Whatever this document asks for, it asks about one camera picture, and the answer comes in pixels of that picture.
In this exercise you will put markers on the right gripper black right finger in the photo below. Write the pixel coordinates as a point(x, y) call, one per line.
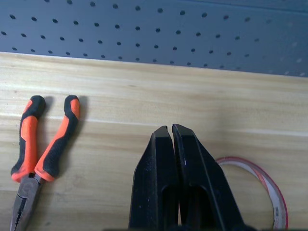
point(199, 173)

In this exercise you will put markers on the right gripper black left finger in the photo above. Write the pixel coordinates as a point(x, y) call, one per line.
point(154, 173)

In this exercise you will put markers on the orange and black long-nose pliers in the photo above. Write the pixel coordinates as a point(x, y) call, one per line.
point(29, 134)

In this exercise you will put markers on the blue grey pegboard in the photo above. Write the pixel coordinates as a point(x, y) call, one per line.
point(154, 36)

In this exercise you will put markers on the red and white tape roll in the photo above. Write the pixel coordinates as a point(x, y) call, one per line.
point(279, 207)

